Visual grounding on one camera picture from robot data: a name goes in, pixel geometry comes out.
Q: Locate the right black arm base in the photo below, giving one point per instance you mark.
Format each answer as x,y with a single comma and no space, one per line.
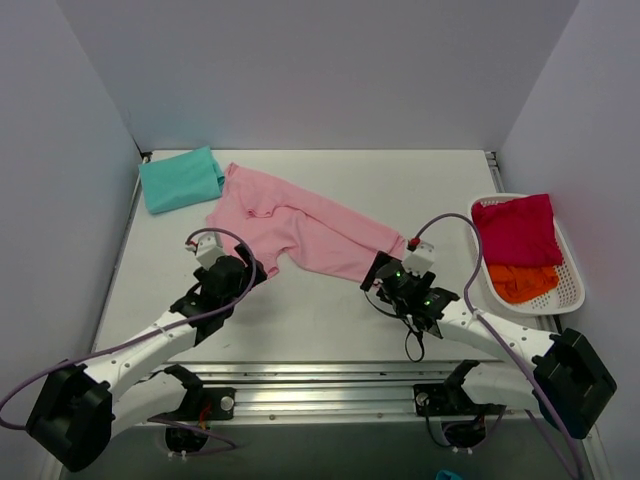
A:
453,421

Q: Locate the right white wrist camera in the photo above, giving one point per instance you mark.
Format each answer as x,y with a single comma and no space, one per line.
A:
419,257

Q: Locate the folded teal t-shirt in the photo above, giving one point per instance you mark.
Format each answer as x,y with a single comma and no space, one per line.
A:
181,181

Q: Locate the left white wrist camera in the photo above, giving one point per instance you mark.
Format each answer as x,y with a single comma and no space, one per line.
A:
208,251

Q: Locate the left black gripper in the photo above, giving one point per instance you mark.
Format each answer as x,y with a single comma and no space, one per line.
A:
248,262

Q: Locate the red t-shirt in basket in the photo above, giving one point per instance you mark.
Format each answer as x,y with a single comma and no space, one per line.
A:
519,232

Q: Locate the white perforated plastic basket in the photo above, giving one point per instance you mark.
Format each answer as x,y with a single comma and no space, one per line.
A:
567,297

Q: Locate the teal object at bottom edge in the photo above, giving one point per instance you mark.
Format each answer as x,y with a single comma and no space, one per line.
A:
446,475

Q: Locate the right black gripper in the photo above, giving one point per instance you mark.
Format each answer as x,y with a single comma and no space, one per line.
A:
382,270

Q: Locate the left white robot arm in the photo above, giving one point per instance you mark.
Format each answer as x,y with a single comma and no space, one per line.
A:
84,404

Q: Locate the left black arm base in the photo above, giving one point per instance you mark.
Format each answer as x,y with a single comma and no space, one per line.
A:
200,400

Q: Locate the orange t-shirt in basket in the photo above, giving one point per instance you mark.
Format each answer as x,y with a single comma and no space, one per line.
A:
517,285

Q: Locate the pink t-shirt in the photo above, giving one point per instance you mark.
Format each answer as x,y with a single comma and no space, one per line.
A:
275,217

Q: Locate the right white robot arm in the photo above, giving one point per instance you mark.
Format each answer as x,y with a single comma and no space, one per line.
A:
558,375

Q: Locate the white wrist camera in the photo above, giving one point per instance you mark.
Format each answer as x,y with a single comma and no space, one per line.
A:
419,257
208,251

